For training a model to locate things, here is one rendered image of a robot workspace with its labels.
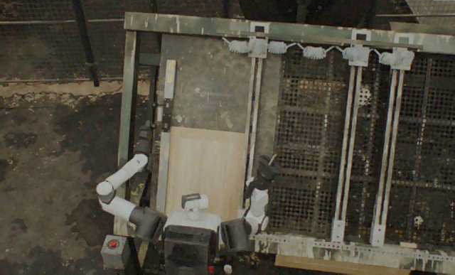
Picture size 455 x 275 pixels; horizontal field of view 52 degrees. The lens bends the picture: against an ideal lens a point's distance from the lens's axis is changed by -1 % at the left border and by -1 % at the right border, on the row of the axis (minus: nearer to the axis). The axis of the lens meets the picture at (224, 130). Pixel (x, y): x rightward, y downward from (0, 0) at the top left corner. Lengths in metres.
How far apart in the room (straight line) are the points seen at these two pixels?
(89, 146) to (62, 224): 0.88
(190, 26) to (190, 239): 1.18
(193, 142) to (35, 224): 1.88
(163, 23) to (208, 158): 0.81
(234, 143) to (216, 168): 0.18
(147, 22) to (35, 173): 2.26
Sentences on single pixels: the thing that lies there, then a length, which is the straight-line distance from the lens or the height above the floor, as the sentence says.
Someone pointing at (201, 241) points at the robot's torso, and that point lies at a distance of 2.19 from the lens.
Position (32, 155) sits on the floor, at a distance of 4.76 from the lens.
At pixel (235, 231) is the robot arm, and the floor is 1.35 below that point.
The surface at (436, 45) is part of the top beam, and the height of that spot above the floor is 1.83.
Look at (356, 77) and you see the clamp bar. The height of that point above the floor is 1.63.
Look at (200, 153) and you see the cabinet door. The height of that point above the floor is 1.21.
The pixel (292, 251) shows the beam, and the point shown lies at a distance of 2.85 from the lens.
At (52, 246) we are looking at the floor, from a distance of 4.06.
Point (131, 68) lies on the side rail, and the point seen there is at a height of 1.59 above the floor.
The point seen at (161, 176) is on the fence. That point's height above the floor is 1.11.
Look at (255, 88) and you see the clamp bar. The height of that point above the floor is 1.54.
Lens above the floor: 3.27
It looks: 45 degrees down
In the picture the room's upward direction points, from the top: straight up
